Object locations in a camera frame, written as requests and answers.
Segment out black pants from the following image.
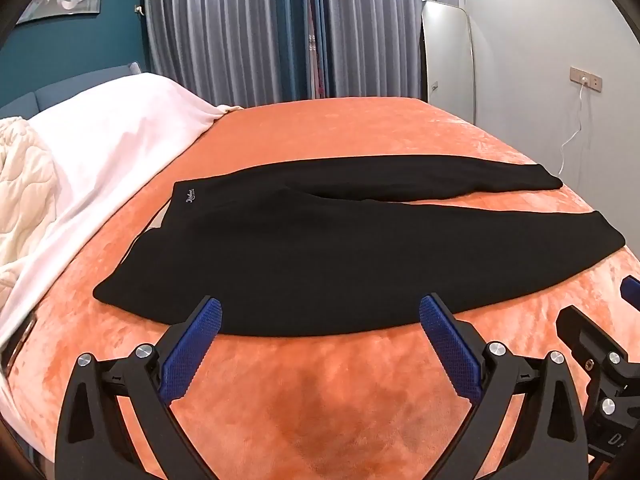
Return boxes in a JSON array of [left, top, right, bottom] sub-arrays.
[[91, 155, 626, 338]]

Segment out teal headboard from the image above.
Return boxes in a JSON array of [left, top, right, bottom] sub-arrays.
[[0, 60, 144, 121]]

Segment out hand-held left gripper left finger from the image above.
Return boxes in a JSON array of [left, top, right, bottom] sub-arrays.
[[54, 296, 223, 480]]

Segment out orange plush blanket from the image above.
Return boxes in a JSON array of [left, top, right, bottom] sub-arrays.
[[0, 95, 640, 480]]

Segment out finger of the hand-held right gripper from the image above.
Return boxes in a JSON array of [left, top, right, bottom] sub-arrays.
[[620, 275, 640, 311], [557, 305, 616, 376]]

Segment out standing mirror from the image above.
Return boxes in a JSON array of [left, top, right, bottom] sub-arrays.
[[420, 1, 476, 126]]

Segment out grey curtain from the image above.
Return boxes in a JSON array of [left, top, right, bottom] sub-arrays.
[[322, 0, 426, 101], [145, 0, 296, 108]]

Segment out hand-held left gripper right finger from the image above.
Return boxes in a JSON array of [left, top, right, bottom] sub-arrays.
[[419, 294, 598, 480]]

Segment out white blanket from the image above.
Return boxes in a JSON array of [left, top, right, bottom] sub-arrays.
[[0, 72, 246, 401]]

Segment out cream quilted blanket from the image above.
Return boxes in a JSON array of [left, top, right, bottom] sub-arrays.
[[0, 116, 61, 311]]

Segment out blue curtain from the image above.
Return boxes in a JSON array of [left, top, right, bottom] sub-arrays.
[[272, 0, 331, 102]]

